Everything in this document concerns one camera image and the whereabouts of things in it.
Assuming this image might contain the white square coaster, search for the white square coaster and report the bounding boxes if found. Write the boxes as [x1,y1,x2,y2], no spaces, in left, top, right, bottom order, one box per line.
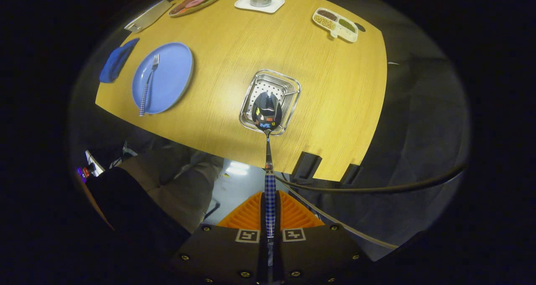
[234,0,285,14]

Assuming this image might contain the thin grey cable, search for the thin grey cable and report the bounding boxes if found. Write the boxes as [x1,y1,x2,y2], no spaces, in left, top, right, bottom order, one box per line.
[287,189,398,250]

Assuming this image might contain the metal wire basket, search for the metal wire basket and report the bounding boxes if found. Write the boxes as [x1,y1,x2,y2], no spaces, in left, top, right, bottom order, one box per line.
[239,69,302,137]

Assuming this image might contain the black table bracket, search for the black table bracket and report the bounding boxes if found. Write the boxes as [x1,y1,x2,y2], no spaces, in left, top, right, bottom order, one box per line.
[340,163,363,185]
[292,152,323,181]

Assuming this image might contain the spoon with blue checkered handle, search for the spoon with blue checkered handle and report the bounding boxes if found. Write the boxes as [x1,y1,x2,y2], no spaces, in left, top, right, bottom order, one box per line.
[250,91,283,269]

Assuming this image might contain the oval plate of food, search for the oval plate of food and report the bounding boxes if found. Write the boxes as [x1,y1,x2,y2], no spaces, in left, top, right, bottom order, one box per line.
[168,0,221,18]

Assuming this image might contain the white divided snack tray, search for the white divided snack tray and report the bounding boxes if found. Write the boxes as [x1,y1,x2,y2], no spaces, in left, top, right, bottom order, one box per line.
[312,8,359,43]

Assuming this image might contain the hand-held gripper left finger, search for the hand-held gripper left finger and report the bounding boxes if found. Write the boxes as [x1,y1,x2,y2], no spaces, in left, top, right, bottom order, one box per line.
[167,192,268,285]

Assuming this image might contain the person's grey trousers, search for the person's grey trousers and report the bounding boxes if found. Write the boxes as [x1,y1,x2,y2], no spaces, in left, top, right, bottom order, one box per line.
[117,140,224,233]

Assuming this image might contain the blue round plate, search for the blue round plate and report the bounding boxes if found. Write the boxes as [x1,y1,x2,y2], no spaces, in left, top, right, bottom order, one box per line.
[132,42,194,115]

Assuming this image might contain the white toaster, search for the white toaster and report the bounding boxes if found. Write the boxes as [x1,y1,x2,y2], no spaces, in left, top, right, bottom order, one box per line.
[124,0,172,34]

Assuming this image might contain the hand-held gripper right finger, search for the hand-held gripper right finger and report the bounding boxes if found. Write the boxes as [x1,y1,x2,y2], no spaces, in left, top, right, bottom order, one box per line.
[274,191,370,285]

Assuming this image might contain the pile of yellow beans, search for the pile of yellow beans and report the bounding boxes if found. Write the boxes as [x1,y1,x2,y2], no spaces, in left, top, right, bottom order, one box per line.
[314,16,337,30]

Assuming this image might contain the blue cloth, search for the blue cloth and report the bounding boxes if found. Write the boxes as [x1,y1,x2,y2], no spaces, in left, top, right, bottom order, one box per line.
[99,38,140,83]

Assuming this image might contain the fork with blue checkered handle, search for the fork with blue checkered handle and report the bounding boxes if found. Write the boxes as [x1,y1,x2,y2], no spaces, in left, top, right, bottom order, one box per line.
[139,54,160,117]

